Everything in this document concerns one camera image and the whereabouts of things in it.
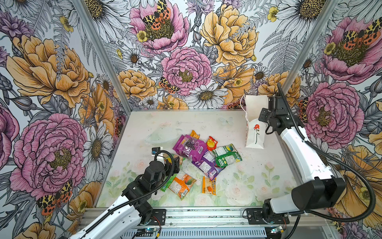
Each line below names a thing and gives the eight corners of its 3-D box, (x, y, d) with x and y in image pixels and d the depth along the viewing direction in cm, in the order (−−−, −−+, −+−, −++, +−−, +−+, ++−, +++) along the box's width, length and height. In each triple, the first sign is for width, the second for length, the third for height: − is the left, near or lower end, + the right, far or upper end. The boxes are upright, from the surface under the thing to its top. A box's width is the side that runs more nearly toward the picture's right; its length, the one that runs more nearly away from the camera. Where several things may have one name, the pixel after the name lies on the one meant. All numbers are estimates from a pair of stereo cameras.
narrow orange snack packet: (202, 194, 83) (202, 193, 82) (201, 177, 89) (201, 176, 88) (217, 194, 83) (217, 193, 82) (215, 177, 89) (215, 176, 88)
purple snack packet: (210, 182, 87) (211, 180, 84) (192, 164, 94) (192, 161, 92) (225, 168, 92) (226, 165, 90) (208, 151, 100) (208, 149, 98)
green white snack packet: (218, 168, 92) (218, 166, 90) (210, 152, 100) (211, 149, 97) (240, 161, 96) (241, 158, 93) (232, 145, 103) (233, 143, 101)
